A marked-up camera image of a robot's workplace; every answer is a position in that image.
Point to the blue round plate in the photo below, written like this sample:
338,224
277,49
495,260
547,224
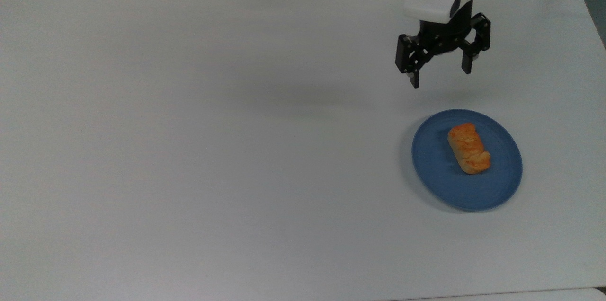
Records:
435,173

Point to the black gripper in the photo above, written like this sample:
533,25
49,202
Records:
442,36

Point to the golden bread roll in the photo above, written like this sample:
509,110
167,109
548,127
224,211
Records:
467,148

